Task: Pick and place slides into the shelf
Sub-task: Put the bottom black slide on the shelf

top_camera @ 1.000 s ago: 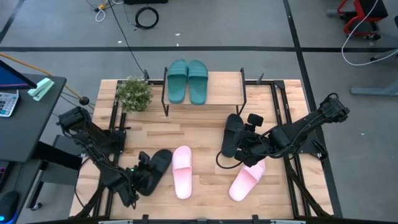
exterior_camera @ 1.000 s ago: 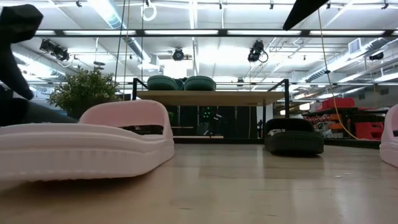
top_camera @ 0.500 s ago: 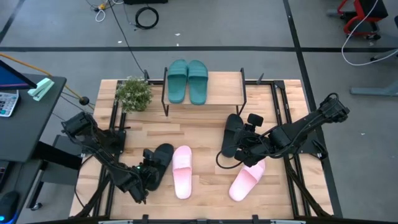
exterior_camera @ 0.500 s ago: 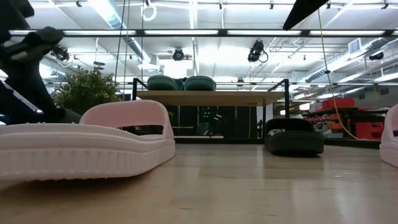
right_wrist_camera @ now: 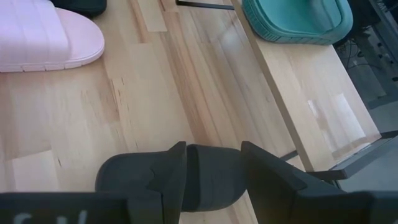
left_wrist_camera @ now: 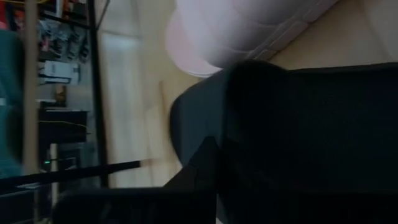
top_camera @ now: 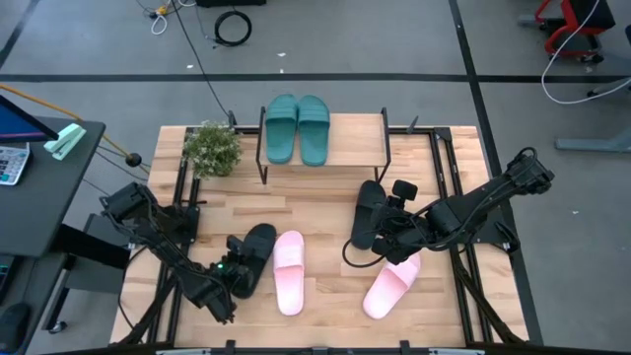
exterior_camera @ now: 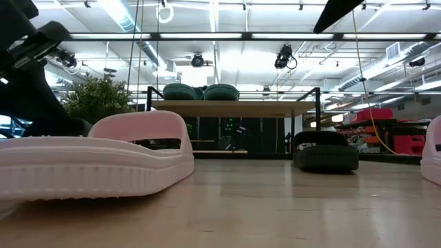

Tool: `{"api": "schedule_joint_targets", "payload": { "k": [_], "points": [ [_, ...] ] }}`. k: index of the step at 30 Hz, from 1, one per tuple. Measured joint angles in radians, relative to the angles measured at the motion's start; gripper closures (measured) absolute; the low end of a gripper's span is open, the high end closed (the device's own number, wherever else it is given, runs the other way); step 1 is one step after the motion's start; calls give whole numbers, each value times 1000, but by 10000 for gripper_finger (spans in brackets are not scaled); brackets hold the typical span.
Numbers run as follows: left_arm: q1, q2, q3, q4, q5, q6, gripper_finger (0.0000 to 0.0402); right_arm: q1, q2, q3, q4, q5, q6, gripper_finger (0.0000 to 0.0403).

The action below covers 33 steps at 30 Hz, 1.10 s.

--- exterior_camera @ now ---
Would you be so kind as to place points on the silver ventilation duct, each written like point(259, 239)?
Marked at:
point(124, 20)

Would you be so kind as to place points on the green potted plant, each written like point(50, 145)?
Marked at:
point(96, 100)

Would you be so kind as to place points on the black aluminium table frame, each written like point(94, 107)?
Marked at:
point(262, 156)

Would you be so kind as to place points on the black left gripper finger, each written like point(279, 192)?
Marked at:
point(17, 96)
point(48, 93)

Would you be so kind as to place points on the wooden shelf with black frame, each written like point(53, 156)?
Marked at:
point(234, 108)

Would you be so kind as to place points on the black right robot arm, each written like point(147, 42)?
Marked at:
point(336, 13)

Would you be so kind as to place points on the pink rubber slide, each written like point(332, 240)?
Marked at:
point(432, 158)
point(86, 168)

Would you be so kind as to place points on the black storage rack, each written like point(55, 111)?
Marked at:
point(379, 122)

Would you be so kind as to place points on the red storage bin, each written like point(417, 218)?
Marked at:
point(380, 114)
point(410, 144)

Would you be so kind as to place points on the green rubber slide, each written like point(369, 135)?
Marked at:
point(179, 92)
point(222, 92)

